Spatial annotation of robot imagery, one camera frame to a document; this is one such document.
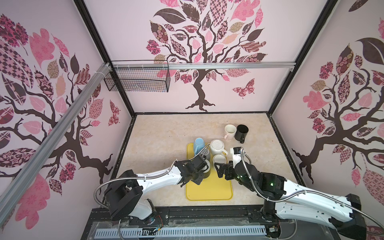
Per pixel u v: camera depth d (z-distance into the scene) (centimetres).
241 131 98
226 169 62
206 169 67
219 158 86
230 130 103
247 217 73
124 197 42
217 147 90
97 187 41
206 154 86
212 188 81
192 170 64
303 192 46
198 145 91
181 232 70
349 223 42
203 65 94
